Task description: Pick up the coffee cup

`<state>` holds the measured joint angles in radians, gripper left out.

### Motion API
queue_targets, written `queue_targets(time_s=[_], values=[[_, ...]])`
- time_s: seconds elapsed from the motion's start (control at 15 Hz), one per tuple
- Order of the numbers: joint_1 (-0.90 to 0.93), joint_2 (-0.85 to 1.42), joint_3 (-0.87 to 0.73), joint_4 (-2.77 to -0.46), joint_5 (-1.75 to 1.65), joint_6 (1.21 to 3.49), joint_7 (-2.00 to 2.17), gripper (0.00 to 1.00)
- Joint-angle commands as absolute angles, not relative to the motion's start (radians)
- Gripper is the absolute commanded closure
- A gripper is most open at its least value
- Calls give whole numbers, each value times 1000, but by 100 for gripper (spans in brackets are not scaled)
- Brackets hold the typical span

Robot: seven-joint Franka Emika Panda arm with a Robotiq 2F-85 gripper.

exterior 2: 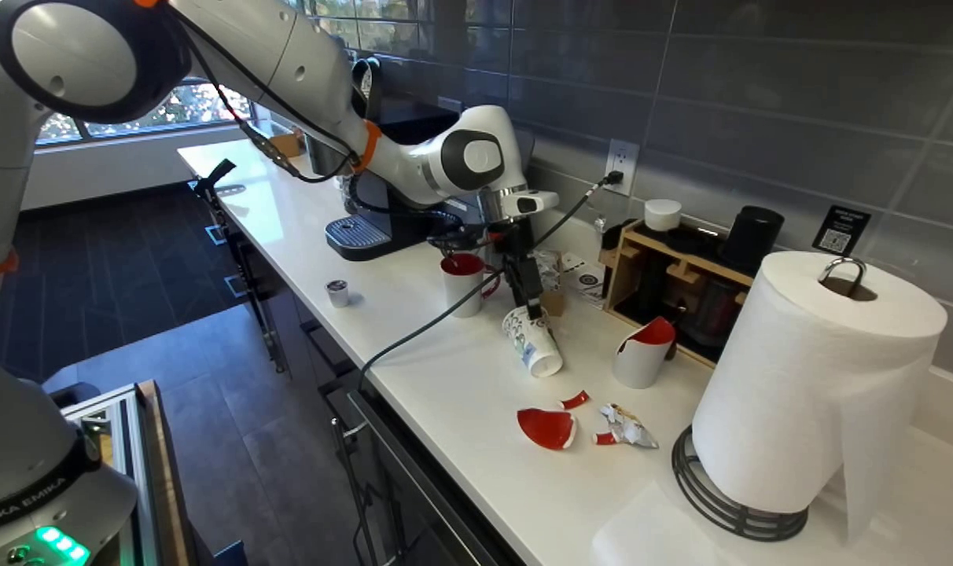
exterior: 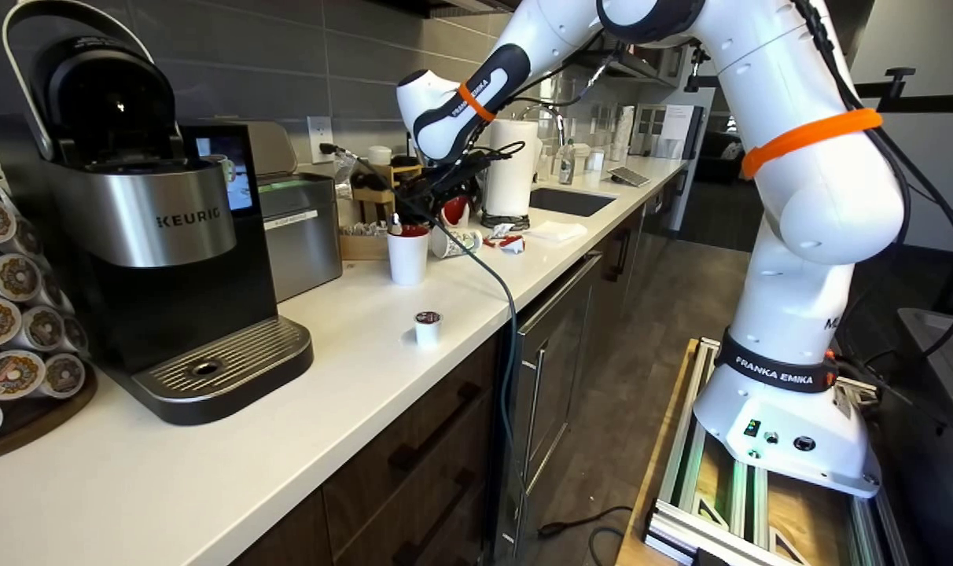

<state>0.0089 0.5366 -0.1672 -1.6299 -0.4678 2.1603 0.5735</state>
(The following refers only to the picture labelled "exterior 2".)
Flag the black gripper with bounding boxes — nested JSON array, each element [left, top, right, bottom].
[[496, 216, 550, 323]]

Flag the white printed paper cup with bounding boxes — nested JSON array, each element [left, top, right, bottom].
[[496, 304, 569, 382]]

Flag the white cup with red inside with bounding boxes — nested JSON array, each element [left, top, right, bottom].
[[438, 250, 496, 322]]

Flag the black silver Keurig coffee machine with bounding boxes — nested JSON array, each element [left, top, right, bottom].
[[323, 56, 469, 264]]

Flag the foil-lidded coffee pod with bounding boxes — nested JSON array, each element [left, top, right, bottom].
[[323, 276, 354, 311]]

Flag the broken red white mug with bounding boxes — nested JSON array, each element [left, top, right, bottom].
[[610, 315, 680, 395]]

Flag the large red mug shard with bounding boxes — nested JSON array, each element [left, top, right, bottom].
[[514, 407, 579, 453]]

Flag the wooden condiment organizer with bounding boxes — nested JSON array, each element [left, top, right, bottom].
[[602, 216, 754, 365]]

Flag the white round jar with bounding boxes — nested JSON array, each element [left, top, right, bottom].
[[641, 196, 684, 235]]

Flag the crumpled silver wrapper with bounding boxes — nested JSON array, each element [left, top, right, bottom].
[[597, 404, 659, 453]]

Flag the black cylindrical container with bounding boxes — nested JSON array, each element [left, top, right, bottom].
[[722, 205, 787, 276]]

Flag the dark wood counter cabinet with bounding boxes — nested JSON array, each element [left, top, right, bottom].
[[211, 197, 520, 566]]

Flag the white paper towel roll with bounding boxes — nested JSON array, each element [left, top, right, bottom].
[[688, 250, 948, 537]]

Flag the small black sign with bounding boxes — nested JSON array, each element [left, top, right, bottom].
[[812, 201, 874, 257]]

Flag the window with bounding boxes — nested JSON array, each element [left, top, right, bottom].
[[32, 77, 281, 148]]

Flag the wooden board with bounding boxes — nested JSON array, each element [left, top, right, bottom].
[[137, 379, 196, 566]]

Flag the white wall outlet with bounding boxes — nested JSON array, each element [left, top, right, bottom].
[[600, 140, 641, 197]]

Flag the black wire towel holder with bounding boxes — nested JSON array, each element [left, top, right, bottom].
[[670, 256, 871, 545]]

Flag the black clamp mount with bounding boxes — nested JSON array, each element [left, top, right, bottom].
[[186, 158, 240, 205]]

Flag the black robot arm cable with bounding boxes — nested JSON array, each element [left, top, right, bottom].
[[171, 13, 366, 190]]

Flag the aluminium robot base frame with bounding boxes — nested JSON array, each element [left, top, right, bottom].
[[59, 382, 158, 566]]

